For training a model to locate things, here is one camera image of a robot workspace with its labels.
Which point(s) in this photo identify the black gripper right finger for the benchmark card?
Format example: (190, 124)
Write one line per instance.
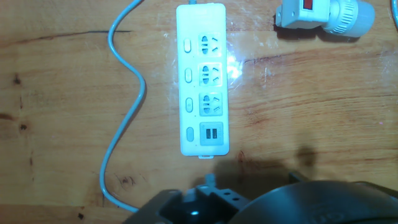
(297, 178)

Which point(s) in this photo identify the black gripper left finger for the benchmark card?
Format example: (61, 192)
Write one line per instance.
(146, 208)

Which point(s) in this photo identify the brown wooden board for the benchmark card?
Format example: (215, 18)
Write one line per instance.
(311, 109)

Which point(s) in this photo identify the white power strip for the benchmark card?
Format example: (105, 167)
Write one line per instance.
(189, 93)

